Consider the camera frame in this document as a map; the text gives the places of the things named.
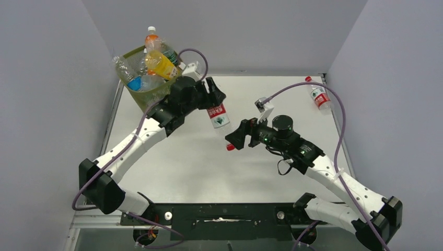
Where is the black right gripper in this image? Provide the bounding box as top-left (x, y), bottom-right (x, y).
top-left (226, 111), bottom-right (287, 153)

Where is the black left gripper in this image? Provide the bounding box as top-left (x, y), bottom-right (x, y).
top-left (181, 76), bottom-right (224, 115)

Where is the red label bottle red cap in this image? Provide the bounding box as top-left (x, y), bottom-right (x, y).
top-left (206, 104), bottom-right (235, 151)

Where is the yellow juice bottle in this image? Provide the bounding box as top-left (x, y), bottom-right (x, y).
top-left (145, 50), bottom-right (179, 81)

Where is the large clear plastic bottle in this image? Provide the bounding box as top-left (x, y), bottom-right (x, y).
top-left (139, 75), bottom-right (165, 92)

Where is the orange label tea bottle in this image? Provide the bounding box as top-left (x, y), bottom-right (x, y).
top-left (145, 26), bottom-right (163, 52)

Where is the blue label water bottle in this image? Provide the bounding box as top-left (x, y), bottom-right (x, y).
top-left (112, 56), bottom-right (148, 92)

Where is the dark green label bottle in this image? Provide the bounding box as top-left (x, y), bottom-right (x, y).
top-left (160, 42), bottom-right (179, 66)

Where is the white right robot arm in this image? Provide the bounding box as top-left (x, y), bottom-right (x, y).
top-left (225, 98), bottom-right (403, 250)

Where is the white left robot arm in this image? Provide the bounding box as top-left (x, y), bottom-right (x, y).
top-left (79, 75), bottom-right (226, 215)

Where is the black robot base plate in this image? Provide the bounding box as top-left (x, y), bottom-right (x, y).
top-left (143, 202), bottom-right (312, 241)

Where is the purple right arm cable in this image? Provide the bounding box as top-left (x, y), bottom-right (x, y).
top-left (256, 82), bottom-right (392, 251)

